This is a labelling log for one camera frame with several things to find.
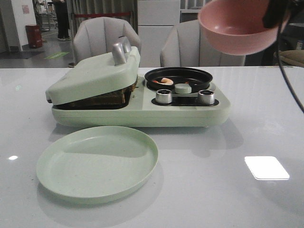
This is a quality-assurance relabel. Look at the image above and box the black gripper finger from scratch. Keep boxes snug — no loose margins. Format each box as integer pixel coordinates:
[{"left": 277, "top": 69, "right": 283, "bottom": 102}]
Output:
[{"left": 263, "top": 0, "right": 295, "bottom": 29}]

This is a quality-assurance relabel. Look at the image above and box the pink bowl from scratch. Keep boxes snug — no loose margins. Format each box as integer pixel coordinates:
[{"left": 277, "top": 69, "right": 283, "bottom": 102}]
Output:
[{"left": 198, "top": 0, "right": 288, "bottom": 56}]

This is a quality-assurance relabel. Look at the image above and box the bread slice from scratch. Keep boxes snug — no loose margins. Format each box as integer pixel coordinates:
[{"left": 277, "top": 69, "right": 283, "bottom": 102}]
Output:
[
  {"left": 128, "top": 81, "right": 137, "bottom": 93},
  {"left": 68, "top": 89, "right": 126, "bottom": 107}
]

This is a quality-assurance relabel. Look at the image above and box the green breakfast maker lid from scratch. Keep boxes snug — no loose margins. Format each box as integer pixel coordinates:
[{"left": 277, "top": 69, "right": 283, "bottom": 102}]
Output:
[{"left": 46, "top": 46, "right": 140, "bottom": 105}]

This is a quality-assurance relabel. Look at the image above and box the green breakfast maker base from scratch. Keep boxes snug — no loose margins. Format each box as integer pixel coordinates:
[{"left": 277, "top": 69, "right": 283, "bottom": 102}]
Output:
[{"left": 52, "top": 73, "right": 231, "bottom": 128}]

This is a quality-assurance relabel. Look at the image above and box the beige sofa cushion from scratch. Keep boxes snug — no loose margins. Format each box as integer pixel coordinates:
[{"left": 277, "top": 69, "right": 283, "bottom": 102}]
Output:
[{"left": 279, "top": 50, "right": 304, "bottom": 67}]

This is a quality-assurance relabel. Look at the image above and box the right grey chair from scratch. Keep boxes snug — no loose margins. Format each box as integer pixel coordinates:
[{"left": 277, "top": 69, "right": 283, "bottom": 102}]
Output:
[{"left": 160, "top": 20, "right": 246, "bottom": 67}]

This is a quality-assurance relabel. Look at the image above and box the grey chair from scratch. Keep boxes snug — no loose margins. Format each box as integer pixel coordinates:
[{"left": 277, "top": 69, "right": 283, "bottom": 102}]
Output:
[
  {"left": 73, "top": 17, "right": 142, "bottom": 64},
  {"left": 160, "top": 20, "right": 246, "bottom": 67}
]

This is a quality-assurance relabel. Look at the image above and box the black round frying pan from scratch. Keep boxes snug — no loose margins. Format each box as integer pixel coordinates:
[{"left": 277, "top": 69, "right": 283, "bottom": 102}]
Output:
[{"left": 144, "top": 67, "right": 213, "bottom": 93}]

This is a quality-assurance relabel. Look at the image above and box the right silver knob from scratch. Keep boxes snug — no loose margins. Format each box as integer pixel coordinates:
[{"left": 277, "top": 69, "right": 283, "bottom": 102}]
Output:
[{"left": 197, "top": 90, "right": 215, "bottom": 105}]

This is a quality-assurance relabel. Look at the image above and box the silver knob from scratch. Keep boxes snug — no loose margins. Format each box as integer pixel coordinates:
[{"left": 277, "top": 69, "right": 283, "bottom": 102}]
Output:
[
  {"left": 197, "top": 90, "right": 215, "bottom": 105},
  {"left": 155, "top": 89, "right": 172, "bottom": 105}
]

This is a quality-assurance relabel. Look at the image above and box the white cabinet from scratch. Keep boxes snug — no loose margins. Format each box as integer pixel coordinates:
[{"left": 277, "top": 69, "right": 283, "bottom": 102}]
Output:
[{"left": 137, "top": 0, "right": 180, "bottom": 67}]

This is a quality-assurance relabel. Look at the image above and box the left silver knob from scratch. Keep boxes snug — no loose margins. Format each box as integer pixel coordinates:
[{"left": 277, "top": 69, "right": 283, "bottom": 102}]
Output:
[{"left": 155, "top": 89, "right": 172, "bottom": 105}]

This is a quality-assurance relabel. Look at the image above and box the red barrier belt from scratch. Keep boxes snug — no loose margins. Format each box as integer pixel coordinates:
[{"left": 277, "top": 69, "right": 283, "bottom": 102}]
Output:
[{"left": 74, "top": 11, "right": 133, "bottom": 18}]

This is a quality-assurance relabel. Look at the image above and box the left grey chair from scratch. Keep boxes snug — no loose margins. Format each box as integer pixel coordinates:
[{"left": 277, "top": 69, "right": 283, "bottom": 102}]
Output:
[{"left": 73, "top": 17, "right": 142, "bottom": 64}]

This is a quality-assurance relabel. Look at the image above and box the person in black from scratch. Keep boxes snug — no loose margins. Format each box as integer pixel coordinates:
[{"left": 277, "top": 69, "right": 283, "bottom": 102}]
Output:
[{"left": 52, "top": 0, "right": 71, "bottom": 41}]

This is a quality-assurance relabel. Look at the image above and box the light green plate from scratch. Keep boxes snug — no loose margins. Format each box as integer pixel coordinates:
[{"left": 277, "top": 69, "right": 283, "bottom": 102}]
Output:
[{"left": 36, "top": 126, "right": 158, "bottom": 204}]

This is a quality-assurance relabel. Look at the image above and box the person in light shirt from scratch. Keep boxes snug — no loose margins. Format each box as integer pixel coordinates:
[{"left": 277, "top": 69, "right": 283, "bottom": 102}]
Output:
[{"left": 32, "top": 0, "right": 44, "bottom": 33}]

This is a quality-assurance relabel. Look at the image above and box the red bin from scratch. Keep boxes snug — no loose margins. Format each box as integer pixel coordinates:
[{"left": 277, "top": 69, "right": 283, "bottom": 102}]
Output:
[{"left": 25, "top": 25, "right": 43, "bottom": 48}]

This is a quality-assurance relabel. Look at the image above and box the dark floor mat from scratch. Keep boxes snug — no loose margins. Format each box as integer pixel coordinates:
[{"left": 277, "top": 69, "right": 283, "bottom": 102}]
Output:
[{"left": 0, "top": 51, "right": 44, "bottom": 59}]

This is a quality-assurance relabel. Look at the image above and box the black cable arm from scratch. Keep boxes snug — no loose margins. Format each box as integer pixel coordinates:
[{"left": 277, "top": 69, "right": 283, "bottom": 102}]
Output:
[{"left": 276, "top": 14, "right": 304, "bottom": 113}]

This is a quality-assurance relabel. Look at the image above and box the stanchion post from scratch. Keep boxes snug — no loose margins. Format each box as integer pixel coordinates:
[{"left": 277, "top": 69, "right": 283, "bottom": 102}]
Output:
[{"left": 68, "top": 13, "right": 76, "bottom": 68}]

